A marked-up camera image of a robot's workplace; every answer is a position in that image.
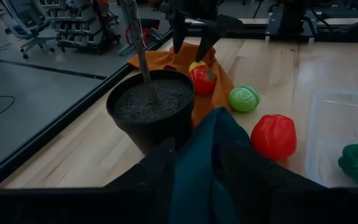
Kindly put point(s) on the potted green artificial plant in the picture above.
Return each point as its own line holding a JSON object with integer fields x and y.
{"x": 154, "y": 130}

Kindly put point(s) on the rack of storage bins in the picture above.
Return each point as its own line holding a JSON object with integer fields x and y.
{"x": 79, "y": 28}

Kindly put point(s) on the red tomato toy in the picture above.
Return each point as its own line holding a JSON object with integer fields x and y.
{"x": 202, "y": 82}

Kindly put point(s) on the red bell pepper toy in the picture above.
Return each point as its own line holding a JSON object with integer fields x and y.
{"x": 273, "y": 137}

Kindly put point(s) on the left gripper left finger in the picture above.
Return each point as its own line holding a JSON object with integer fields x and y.
{"x": 157, "y": 168}

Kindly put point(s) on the grey office chair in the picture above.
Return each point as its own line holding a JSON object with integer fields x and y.
{"x": 31, "y": 31}

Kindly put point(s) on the yellow lemon toy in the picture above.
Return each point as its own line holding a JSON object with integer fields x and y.
{"x": 196, "y": 65}

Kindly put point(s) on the dark green cloth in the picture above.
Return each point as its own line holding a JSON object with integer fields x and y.
{"x": 197, "y": 161}

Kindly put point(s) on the clear plastic tupperware container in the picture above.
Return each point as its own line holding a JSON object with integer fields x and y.
{"x": 331, "y": 124}

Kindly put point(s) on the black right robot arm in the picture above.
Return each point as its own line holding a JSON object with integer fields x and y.
{"x": 292, "y": 14}

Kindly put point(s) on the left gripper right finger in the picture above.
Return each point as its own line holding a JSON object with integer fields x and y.
{"x": 253, "y": 168}

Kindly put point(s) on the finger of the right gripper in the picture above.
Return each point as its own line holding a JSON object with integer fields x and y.
{"x": 179, "y": 31}
{"x": 217, "y": 31}

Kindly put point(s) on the light green cabbage toy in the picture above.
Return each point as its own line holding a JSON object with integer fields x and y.
{"x": 243, "y": 99}

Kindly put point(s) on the purple eggplant toy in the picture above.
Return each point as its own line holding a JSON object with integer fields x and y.
{"x": 169, "y": 67}

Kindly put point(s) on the orange cloth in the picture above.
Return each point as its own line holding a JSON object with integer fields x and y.
{"x": 221, "y": 93}

